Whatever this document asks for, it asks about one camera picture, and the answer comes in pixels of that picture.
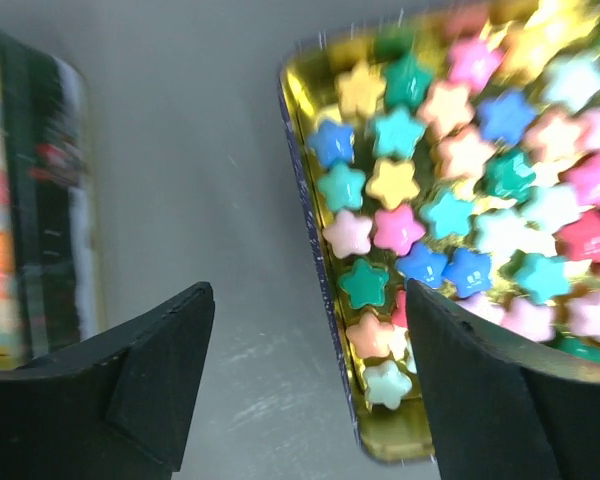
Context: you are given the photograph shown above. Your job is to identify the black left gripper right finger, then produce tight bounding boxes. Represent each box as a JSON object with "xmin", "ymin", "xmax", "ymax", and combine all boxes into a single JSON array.
[{"xmin": 407, "ymin": 280, "xmax": 600, "ymax": 479}]

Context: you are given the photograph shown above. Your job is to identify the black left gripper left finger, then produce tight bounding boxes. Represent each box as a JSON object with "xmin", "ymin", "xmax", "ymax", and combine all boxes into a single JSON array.
[{"xmin": 0, "ymin": 282, "xmax": 215, "ymax": 479}]

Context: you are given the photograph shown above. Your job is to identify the speckled tin pastel star candies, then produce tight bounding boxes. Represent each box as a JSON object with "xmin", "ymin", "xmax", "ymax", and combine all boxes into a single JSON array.
[{"xmin": 279, "ymin": 1, "xmax": 600, "ymax": 463}]

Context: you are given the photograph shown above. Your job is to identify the gold tin translucent star candies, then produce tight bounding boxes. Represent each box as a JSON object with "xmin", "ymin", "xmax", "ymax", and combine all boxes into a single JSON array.
[{"xmin": 0, "ymin": 31, "xmax": 104, "ymax": 370}]

